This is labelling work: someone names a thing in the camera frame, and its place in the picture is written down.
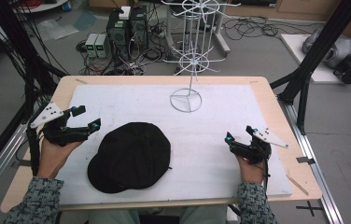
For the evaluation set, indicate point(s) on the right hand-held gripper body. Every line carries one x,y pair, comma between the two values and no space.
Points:
254,149

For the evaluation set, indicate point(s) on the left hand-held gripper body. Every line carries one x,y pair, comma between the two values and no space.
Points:
59,132

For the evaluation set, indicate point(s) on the person's right hand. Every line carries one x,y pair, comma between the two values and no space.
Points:
251,172

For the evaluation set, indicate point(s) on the person's left hand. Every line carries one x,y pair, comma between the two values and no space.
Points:
55,155

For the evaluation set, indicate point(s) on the white foam mat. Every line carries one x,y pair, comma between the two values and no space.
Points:
214,155

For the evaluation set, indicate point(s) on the black cap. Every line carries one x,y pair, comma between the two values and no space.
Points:
133,157

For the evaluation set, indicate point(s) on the thin wooden stick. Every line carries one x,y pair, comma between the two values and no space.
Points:
297,184

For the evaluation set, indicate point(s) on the grey power supply box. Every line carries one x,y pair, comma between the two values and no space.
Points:
101,45
91,45

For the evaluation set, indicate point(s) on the person's legs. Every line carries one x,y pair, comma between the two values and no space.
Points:
201,216

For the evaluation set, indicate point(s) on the black computer tower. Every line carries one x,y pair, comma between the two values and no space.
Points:
118,34
138,28

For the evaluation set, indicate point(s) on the white floor platform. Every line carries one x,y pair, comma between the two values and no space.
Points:
320,73

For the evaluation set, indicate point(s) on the grey rounded machine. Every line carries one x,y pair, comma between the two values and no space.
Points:
335,49

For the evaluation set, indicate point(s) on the black metal frame post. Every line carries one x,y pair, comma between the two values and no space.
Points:
11,40
316,53

